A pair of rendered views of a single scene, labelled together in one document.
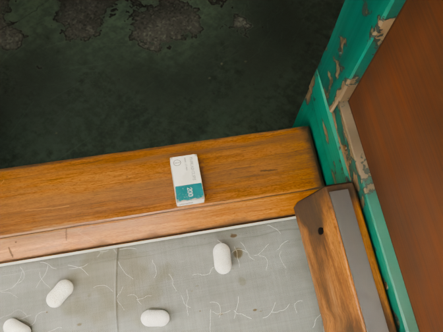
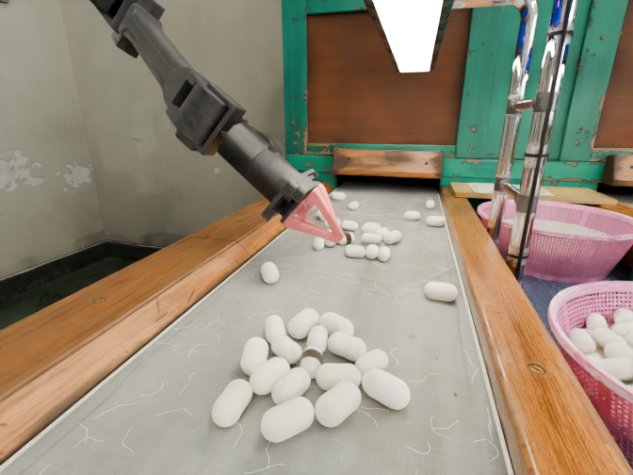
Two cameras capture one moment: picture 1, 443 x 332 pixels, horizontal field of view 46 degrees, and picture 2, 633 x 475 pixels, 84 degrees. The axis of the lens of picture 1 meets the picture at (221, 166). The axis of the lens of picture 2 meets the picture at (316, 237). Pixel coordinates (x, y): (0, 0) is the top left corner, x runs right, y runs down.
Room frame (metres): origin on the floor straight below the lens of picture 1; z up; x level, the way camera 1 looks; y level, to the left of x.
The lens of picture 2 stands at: (-0.32, 0.77, 0.94)
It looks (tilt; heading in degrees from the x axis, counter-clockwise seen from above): 18 degrees down; 304
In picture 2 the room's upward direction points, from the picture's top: straight up
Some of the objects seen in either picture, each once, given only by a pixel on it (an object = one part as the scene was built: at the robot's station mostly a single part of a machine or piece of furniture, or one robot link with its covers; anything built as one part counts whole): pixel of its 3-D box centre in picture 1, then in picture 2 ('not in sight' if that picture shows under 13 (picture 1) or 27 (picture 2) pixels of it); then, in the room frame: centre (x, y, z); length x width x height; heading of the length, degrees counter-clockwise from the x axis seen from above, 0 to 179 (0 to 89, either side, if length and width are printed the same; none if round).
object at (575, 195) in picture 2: not in sight; (523, 192); (-0.26, -0.23, 0.77); 0.33 x 0.15 x 0.01; 19
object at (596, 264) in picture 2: not in sight; (548, 237); (-0.33, -0.02, 0.72); 0.27 x 0.27 x 0.10
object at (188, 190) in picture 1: (186, 180); not in sight; (0.23, 0.04, 0.78); 0.06 x 0.04 x 0.02; 19
